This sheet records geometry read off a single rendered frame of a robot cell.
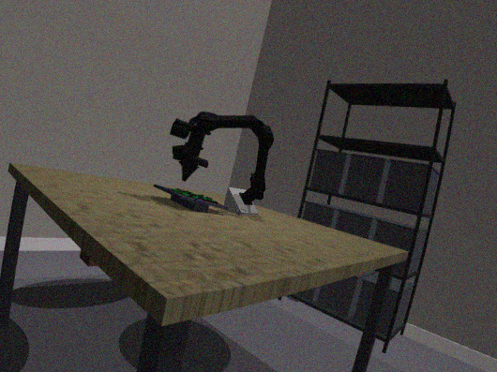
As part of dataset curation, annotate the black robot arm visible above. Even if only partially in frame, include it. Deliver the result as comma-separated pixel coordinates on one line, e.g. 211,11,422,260
170,112,274,205

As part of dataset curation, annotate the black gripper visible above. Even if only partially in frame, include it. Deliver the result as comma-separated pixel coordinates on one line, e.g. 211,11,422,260
173,141,208,182

